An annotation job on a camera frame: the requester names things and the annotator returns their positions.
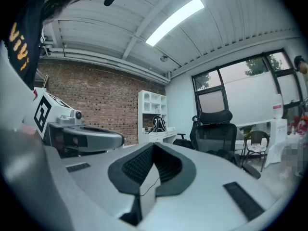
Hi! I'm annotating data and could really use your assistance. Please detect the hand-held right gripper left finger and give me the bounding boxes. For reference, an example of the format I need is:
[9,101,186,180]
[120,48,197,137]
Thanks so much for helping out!
[44,142,155,231]

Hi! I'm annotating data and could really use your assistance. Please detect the long ceiling light strip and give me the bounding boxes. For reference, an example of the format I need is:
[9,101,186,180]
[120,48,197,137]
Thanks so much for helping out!
[145,0,205,47]

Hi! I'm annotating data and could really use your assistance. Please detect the white ceiling pipes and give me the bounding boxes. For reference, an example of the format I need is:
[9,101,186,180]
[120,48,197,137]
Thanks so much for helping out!
[40,46,172,84]

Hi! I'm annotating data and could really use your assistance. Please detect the black backpack with white stripes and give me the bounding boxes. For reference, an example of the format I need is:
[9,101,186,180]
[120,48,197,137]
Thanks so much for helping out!
[152,115,167,133]

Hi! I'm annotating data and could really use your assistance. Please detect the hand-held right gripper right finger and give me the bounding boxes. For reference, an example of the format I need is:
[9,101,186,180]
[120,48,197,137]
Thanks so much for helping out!
[137,142,285,231]

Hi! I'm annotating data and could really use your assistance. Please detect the black mesh office chair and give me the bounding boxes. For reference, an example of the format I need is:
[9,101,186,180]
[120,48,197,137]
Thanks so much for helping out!
[189,109,262,180]

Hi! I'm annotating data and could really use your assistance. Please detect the person's black printed shirt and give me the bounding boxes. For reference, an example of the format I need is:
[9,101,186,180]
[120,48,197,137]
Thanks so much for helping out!
[1,0,47,91]

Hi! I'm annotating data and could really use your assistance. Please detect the small black office chair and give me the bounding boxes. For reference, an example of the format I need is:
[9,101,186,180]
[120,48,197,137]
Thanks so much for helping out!
[172,133,193,150]

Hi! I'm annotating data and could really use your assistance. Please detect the white bookshelf desk unit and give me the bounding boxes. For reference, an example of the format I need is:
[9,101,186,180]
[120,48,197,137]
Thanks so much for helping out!
[138,90,178,146]

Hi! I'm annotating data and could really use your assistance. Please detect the black framed window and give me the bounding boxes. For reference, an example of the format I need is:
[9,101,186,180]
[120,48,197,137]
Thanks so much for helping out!
[192,49,304,129]

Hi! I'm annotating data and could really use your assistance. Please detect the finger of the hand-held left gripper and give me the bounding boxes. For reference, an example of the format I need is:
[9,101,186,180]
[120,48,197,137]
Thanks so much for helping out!
[63,126,126,152]

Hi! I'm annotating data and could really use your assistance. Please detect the clear water dispenser bottle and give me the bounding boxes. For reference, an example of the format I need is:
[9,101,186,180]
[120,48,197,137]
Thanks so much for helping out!
[271,93,284,120]

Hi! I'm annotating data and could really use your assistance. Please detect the white water dispenser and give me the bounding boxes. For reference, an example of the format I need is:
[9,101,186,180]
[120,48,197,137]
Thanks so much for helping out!
[270,118,289,152]

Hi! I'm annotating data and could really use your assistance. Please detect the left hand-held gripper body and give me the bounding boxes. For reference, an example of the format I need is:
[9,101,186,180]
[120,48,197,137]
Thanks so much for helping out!
[32,87,106,159]

